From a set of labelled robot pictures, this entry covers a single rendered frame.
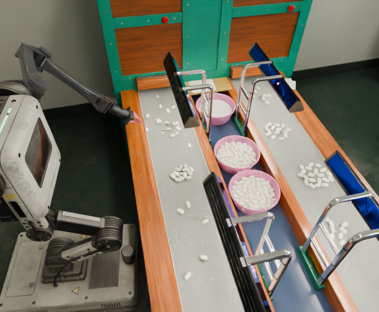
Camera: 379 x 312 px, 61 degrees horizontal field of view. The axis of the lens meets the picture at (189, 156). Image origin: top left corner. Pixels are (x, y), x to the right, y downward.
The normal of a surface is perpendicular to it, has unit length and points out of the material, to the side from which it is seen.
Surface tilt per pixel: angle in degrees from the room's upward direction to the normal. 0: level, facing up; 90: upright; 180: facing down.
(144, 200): 0
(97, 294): 0
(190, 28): 90
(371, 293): 0
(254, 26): 90
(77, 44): 90
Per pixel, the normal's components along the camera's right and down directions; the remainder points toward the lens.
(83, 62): 0.26, 0.71
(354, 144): 0.01, -0.68
